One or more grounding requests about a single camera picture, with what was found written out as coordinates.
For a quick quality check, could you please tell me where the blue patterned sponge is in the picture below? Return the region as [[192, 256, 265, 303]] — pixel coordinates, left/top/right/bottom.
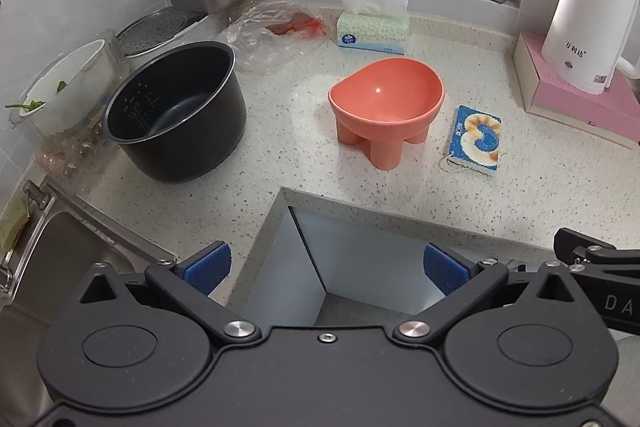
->
[[445, 105, 502, 176]]

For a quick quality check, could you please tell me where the coral footed bowl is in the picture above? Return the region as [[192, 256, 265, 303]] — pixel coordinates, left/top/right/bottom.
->
[[328, 57, 445, 170]]

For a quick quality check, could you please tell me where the steel sink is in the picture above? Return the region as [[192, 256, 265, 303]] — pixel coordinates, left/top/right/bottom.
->
[[1, 178, 176, 426]]

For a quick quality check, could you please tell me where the pink box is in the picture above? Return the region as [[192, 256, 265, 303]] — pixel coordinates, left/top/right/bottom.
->
[[513, 32, 639, 148]]

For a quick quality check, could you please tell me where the black rice cooker pot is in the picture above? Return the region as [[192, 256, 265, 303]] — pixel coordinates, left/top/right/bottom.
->
[[103, 41, 246, 183]]

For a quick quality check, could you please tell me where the white electric kettle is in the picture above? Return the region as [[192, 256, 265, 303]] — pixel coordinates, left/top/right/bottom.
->
[[541, 0, 639, 95]]

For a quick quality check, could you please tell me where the clear plastic bag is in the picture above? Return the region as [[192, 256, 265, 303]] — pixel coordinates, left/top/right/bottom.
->
[[217, 0, 332, 75]]

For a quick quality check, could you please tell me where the tissue pack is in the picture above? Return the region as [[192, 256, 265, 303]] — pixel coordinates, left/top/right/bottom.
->
[[336, 0, 410, 55]]

